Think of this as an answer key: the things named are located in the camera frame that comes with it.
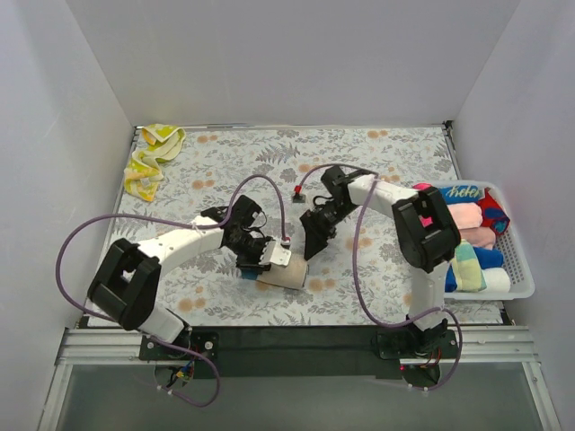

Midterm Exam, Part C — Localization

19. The blue beige Doraemon towel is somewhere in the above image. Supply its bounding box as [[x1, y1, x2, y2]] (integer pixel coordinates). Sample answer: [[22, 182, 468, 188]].
[[241, 253, 308, 290]]

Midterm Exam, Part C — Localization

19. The yellow lemon print towel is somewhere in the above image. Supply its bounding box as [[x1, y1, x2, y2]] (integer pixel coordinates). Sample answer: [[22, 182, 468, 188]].
[[123, 123, 186, 202]]

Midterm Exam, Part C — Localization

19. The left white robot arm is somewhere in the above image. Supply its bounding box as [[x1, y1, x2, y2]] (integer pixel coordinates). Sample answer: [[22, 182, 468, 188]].
[[88, 195, 276, 359]]

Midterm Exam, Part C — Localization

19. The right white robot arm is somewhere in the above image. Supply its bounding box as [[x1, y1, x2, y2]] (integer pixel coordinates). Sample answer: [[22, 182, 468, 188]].
[[300, 164, 461, 357]]

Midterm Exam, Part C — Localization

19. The pink rolled towel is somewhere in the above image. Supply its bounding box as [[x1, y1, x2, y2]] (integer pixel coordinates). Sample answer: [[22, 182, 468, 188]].
[[438, 184, 496, 250]]

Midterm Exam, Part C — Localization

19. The pastel checkered rolled towel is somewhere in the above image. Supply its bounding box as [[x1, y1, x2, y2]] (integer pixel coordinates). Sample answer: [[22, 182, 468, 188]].
[[445, 240, 487, 293]]

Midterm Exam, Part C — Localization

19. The blue rolled towel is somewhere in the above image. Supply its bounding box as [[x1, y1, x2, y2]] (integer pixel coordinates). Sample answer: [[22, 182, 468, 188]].
[[473, 247, 504, 269]]

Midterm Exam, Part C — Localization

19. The red blue printed towel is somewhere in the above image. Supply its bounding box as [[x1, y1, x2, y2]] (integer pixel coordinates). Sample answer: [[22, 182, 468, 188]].
[[438, 183, 512, 235]]

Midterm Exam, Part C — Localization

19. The white rolled towel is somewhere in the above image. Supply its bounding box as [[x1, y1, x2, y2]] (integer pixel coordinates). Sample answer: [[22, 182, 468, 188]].
[[482, 268, 511, 294]]

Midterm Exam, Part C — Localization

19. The white plastic basket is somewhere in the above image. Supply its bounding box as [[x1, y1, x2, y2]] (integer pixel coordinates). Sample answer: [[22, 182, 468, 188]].
[[432, 180, 535, 301]]

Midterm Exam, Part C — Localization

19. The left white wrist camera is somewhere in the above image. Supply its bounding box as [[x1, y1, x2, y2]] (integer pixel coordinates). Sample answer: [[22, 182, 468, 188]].
[[260, 240, 291, 267]]

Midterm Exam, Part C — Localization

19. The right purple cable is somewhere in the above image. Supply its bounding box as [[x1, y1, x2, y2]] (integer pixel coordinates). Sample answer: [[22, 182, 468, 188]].
[[294, 163, 462, 392]]

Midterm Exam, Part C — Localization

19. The purple cable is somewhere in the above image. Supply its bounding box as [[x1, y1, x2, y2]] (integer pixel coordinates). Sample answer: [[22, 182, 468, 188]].
[[294, 163, 462, 392], [58, 173, 291, 408]]

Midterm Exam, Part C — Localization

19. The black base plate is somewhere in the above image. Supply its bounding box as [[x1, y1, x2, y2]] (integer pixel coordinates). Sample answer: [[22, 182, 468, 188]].
[[137, 326, 460, 382]]

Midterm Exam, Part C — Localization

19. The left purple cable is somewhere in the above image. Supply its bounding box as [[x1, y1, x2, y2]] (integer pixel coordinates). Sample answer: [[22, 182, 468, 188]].
[[58, 173, 291, 408]]

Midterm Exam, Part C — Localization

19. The aluminium frame rail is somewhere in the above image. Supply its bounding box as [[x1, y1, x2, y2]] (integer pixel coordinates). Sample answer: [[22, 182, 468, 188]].
[[57, 325, 538, 365]]

